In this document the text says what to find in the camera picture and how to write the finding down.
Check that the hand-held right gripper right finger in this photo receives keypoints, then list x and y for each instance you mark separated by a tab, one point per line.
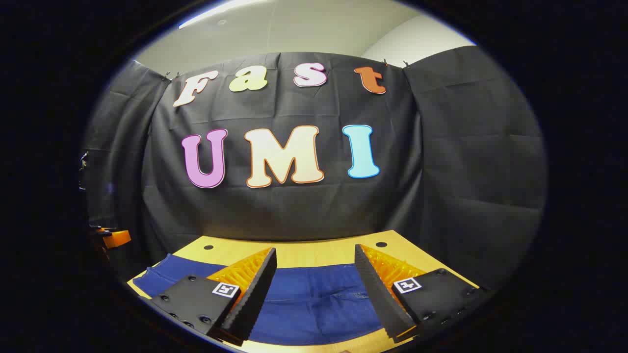
378	294

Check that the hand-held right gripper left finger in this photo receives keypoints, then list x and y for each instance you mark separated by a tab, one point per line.
257	294

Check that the black backdrop cloth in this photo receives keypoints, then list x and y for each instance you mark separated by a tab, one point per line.
314	211

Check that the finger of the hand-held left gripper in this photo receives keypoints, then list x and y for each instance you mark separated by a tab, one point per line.
117	239

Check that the blue denim jeans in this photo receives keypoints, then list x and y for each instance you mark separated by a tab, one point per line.
314	304

